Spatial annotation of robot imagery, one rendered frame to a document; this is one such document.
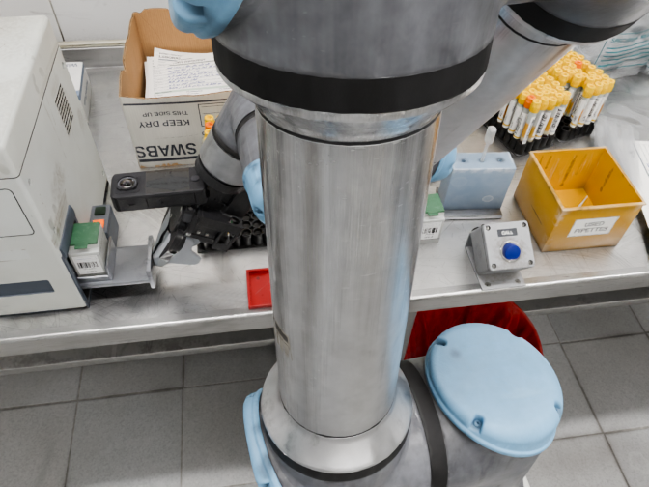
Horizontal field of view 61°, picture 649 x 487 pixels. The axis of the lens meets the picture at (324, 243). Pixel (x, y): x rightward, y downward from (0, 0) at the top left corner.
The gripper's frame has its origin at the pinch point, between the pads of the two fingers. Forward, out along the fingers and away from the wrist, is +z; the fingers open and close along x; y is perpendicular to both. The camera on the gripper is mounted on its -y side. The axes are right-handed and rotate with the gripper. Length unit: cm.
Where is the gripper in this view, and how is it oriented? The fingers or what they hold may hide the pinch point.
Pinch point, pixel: (155, 257)
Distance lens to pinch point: 83.2
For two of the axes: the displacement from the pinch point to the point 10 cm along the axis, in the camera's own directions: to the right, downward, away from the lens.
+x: -1.4, -7.6, 6.4
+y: 8.4, 2.5, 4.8
